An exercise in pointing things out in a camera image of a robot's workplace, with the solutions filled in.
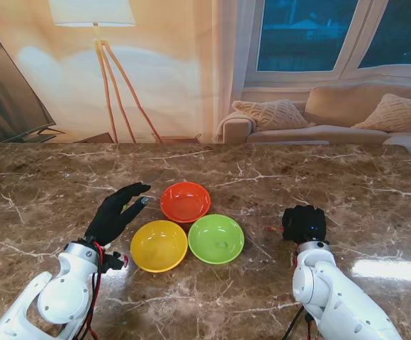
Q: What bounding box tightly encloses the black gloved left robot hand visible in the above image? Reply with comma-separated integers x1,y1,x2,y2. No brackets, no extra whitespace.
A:
84,181,152,247

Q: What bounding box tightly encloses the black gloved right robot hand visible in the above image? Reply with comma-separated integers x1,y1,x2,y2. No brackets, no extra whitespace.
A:
281,204,329,246

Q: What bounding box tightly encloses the yellow plastic bowl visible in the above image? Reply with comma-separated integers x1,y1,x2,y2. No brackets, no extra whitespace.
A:
130,220,188,273

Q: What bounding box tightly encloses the orange plastic bowl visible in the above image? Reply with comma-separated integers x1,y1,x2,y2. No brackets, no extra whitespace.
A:
159,181,213,224

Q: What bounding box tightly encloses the beige sofa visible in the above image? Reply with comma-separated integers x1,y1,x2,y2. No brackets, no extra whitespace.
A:
216,83,411,164

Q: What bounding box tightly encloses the green plastic bowl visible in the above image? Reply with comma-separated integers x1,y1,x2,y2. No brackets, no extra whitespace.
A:
188,213,245,265

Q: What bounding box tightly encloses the cream knitted pillow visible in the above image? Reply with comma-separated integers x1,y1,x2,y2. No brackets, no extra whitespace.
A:
352,93,411,132
231,99,309,131

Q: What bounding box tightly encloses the dark flat screen television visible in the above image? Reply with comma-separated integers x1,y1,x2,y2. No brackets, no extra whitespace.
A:
0,27,66,145

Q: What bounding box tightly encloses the sheer cream curtain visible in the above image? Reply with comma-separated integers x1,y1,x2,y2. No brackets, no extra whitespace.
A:
200,0,267,143

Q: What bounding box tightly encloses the white framed window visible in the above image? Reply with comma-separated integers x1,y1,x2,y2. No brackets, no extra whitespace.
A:
244,0,411,88

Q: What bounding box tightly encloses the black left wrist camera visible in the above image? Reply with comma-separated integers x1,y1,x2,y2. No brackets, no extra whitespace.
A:
101,251,128,273

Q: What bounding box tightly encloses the left arm red black cable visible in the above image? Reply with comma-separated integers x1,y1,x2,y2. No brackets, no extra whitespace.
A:
76,240,107,340

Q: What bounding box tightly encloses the arm red black cable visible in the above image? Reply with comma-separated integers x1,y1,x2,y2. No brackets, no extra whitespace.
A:
281,304,315,340
76,240,107,340

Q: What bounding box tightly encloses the right arm red black cable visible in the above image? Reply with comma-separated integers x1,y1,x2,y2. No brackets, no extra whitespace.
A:
281,304,315,340

